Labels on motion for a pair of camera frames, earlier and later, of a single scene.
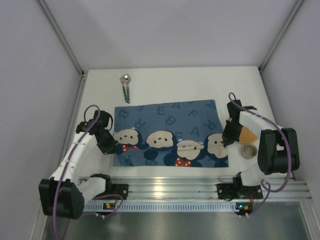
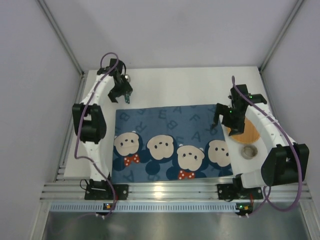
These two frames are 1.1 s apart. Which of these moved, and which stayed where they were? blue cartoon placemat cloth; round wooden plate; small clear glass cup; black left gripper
Moved: black left gripper; blue cartoon placemat cloth
Stayed: small clear glass cup; round wooden plate
